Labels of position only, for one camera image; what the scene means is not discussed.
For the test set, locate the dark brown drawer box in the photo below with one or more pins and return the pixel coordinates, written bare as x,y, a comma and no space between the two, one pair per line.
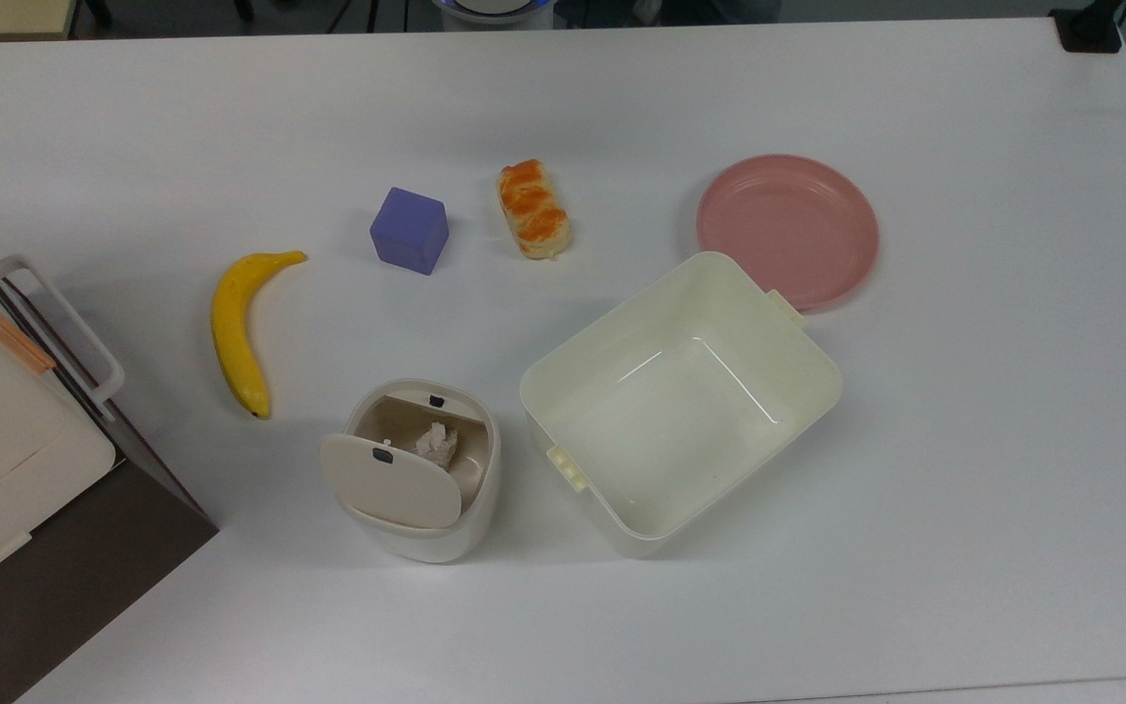
64,577

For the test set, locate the beige small trash can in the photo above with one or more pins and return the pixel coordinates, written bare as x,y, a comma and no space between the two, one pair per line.
426,543

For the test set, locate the purple cube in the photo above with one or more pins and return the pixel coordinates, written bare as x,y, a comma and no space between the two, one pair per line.
409,233

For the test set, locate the cream open storage box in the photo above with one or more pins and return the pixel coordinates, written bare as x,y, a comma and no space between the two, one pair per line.
680,430

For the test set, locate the cream plastic cabinet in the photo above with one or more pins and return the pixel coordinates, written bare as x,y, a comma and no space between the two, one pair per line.
6,440

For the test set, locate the beige trash can lid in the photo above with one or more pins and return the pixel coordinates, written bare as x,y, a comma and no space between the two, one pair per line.
392,484

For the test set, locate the yellow banana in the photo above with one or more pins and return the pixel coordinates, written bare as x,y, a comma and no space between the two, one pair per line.
231,332

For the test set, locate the pink plate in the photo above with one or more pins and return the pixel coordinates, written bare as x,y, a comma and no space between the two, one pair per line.
788,230

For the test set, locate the glazed bread roll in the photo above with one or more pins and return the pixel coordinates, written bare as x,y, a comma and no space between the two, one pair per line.
534,210

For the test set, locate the black table clamp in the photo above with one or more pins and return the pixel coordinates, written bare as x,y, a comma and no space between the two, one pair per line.
1089,29

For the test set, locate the crumpled white paper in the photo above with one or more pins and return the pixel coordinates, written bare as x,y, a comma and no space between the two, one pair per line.
436,445

